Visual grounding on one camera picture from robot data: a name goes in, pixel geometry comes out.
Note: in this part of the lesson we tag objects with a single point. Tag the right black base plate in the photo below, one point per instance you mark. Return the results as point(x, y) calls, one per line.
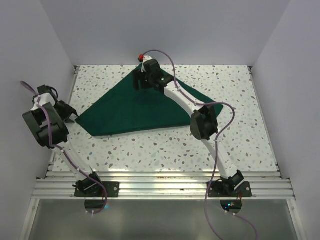
point(218, 189)

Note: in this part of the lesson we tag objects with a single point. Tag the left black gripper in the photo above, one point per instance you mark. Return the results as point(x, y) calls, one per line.
point(69, 111)

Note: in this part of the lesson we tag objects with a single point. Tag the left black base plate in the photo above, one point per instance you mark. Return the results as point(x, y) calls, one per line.
point(91, 190)

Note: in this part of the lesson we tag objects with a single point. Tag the green surgical drape cloth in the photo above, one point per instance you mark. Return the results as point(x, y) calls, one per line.
point(123, 109)

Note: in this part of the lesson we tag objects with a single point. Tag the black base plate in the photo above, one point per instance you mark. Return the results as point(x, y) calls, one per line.
point(91, 190)
point(218, 189)

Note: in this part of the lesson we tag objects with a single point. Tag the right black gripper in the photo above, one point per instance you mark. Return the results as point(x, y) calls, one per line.
point(138, 75)

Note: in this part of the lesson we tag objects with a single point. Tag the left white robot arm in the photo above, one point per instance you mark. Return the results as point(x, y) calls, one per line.
point(47, 121)

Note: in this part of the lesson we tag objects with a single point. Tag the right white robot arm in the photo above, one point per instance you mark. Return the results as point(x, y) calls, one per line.
point(203, 120)

